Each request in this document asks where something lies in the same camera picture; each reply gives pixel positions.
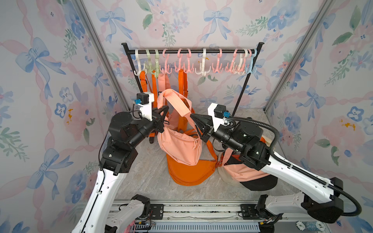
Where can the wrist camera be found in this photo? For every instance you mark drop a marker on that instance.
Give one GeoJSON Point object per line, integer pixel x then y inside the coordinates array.
{"type": "Point", "coordinates": [144, 100]}
{"type": "Point", "coordinates": [219, 115]}

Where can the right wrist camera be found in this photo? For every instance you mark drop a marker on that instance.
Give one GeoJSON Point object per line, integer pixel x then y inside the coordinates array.
{"type": "Point", "coordinates": [219, 115]}

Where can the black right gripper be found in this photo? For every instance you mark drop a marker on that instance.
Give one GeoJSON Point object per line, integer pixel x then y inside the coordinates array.
{"type": "Point", "coordinates": [208, 128]}

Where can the pink crossbody bag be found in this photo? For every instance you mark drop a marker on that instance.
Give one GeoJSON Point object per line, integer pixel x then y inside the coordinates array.
{"type": "Point", "coordinates": [181, 147]}
{"type": "Point", "coordinates": [240, 172]}

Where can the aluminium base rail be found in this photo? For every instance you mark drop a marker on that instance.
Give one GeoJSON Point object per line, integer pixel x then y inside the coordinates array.
{"type": "Point", "coordinates": [213, 217]}

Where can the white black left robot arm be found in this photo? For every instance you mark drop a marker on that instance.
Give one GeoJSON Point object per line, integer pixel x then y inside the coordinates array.
{"type": "Point", "coordinates": [125, 134]}

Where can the light blue plastic hook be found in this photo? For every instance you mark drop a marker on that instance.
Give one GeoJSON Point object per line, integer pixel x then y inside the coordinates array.
{"type": "Point", "coordinates": [251, 69]}

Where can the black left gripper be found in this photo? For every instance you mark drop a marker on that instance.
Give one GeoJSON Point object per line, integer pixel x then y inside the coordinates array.
{"type": "Point", "coordinates": [158, 121]}

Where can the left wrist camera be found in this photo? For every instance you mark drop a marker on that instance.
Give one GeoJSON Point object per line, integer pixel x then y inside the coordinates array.
{"type": "Point", "coordinates": [144, 100]}

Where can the white plastic hook left end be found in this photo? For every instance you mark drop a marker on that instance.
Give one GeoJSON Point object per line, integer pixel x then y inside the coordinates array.
{"type": "Point", "coordinates": [140, 68]}

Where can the black metal garment rack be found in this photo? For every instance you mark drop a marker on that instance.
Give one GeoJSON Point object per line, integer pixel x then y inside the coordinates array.
{"type": "Point", "coordinates": [130, 52]}

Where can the white plastic hook middle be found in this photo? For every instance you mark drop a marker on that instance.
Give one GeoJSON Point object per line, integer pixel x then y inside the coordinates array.
{"type": "Point", "coordinates": [202, 65]}

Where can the black crossbody bag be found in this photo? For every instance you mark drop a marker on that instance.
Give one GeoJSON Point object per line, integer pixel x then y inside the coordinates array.
{"type": "Point", "coordinates": [262, 184]}

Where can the beige crossbody bag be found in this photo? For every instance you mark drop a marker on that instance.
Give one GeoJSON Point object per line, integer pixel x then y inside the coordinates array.
{"type": "Point", "coordinates": [224, 176]}

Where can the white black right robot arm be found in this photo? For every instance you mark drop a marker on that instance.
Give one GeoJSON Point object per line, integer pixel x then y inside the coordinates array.
{"type": "Point", "coordinates": [321, 198]}

